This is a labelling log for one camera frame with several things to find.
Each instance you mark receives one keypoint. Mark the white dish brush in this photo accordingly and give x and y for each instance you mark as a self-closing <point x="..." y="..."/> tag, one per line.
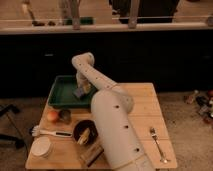
<point x="36" y="131"/>

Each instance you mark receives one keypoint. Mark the orange peach fruit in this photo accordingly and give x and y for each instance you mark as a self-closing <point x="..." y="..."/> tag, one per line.
<point x="52" y="116"/>

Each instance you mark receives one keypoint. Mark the banana piece in bowl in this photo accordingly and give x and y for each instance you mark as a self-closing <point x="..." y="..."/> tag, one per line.
<point x="84" y="137"/>

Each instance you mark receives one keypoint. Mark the small dark metal cup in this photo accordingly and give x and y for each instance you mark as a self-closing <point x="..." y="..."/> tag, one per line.
<point x="65" y="116"/>

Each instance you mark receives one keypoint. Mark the dark brown bowl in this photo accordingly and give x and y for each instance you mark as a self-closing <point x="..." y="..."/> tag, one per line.
<point x="81" y="126"/>

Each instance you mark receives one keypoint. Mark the wooden block brush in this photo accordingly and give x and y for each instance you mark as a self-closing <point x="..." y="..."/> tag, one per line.
<point x="92" y="153"/>

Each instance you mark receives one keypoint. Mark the blue grey sponge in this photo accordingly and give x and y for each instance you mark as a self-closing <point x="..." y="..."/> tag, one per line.
<point x="79" y="93"/>

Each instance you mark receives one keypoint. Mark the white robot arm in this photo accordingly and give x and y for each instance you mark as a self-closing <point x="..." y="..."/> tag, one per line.
<point x="110" y="107"/>

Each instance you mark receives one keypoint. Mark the green plastic tray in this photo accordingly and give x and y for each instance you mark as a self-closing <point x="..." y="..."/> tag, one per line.
<point x="62" y="94"/>

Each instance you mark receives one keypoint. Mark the silver fork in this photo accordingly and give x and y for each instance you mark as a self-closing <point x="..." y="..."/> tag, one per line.
<point x="163" y="158"/>

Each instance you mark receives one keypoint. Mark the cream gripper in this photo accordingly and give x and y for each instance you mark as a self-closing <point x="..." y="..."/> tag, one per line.
<point x="84" y="86"/>

